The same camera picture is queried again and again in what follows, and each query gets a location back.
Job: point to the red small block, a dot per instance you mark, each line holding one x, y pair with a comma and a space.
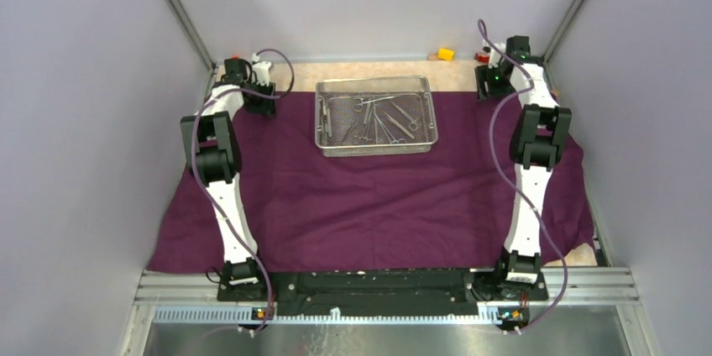
482, 57

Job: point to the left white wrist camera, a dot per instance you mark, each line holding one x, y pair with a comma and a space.
261, 70

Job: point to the steel hemostat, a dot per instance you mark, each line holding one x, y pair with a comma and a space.
404, 133

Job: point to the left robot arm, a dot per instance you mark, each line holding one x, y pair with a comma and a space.
214, 159

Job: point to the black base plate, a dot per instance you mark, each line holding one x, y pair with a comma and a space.
436, 292

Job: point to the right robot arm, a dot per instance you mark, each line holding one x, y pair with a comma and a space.
536, 147

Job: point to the yellow small block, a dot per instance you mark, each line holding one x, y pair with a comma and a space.
445, 54

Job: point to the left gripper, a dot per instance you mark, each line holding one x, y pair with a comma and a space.
265, 107

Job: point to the steel forceps clamp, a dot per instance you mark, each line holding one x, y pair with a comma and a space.
362, 104

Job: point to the metal mesh instrument tray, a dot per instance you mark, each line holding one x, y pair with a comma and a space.
356, 133

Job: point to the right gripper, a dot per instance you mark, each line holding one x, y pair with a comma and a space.
484, 75

